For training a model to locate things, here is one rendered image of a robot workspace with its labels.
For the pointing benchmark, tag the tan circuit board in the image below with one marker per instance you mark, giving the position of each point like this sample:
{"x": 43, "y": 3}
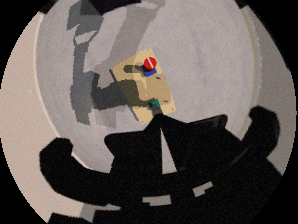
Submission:
{"x": 143, "y": 82}

